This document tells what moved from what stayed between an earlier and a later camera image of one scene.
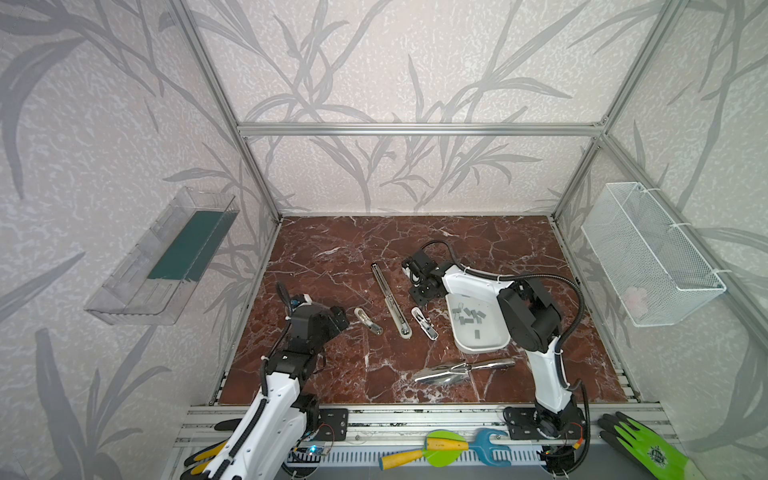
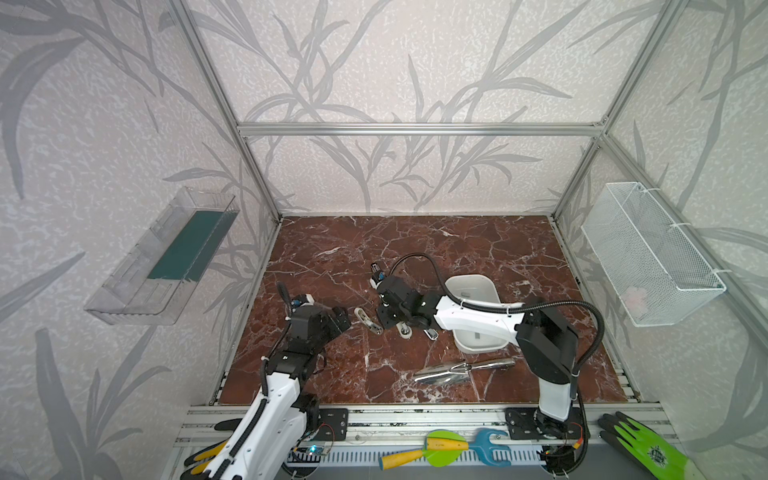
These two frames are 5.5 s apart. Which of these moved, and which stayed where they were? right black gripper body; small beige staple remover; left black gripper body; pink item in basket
Moved: right black gripper body
Stayed: pink item in basket; small beige staple remover; left black gripper body
